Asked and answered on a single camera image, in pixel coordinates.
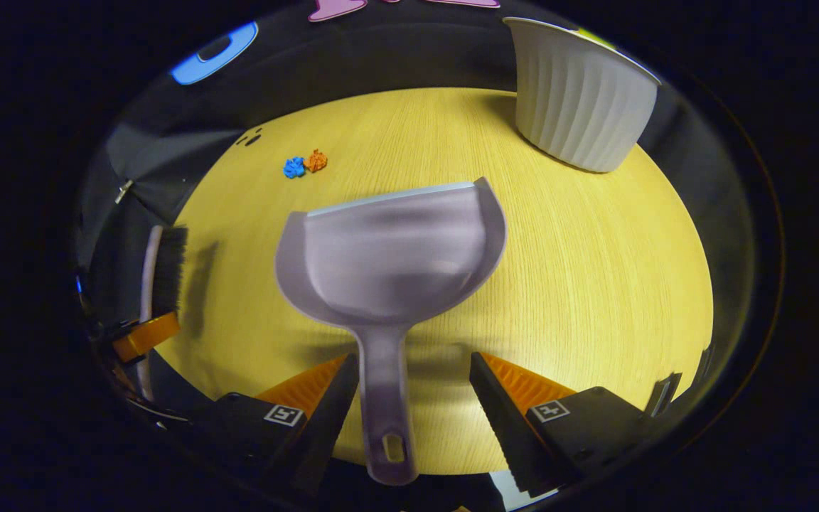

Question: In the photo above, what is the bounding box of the white ribbed garbage bin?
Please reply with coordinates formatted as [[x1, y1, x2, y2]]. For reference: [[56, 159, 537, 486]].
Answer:
[[502, 16, 663, 174]]

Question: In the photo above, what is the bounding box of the black desk edge clamp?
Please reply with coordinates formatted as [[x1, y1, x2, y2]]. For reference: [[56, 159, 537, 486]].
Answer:
[[648, 372, 684, 418]]

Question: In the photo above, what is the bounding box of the yellow wooden desktop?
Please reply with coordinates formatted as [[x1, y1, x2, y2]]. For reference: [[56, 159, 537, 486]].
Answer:
[[157, 87, 714, 476]]

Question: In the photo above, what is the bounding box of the pink dustpan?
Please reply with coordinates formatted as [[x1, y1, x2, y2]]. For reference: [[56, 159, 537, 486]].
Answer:
[[274, 176, 508, 486]]

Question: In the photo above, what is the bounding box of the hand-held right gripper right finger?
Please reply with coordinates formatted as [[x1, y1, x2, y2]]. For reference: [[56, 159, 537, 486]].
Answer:
[[469, 351, 659, 498]]

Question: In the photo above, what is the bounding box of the small pink broom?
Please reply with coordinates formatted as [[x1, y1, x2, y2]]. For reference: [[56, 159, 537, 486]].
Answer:
[[138, 225, 188, 399]]

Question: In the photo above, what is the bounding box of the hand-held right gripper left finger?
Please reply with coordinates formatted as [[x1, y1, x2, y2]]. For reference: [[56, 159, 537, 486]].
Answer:
[[193, 353, 360, 498]]

